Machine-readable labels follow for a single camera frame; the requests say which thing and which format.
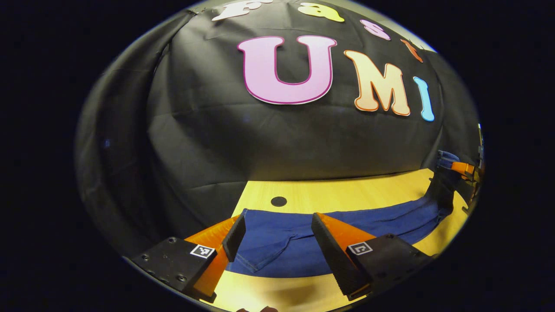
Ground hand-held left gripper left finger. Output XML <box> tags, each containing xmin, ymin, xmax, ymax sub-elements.
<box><xmin>130</xmin><ymin>214</ymin><xmax>247</xmax><ymax>302</ymax></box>

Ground black backdrop cloth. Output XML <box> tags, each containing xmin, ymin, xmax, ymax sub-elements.
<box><xmin>76</xmin><ymin>0</ymin><xmax>482</xmax><ymax>256</ymax></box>

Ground blue denim jeans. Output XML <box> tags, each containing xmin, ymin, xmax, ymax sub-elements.
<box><xmin>225</xmin><ymin>149</ymin><xmax>467</xmax><ymax>279</ymax></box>

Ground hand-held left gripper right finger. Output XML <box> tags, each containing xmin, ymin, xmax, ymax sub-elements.
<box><xmin>311</xmin><ymin>212</ymin><xmax>434</xmax><ymax>301</ymax></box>

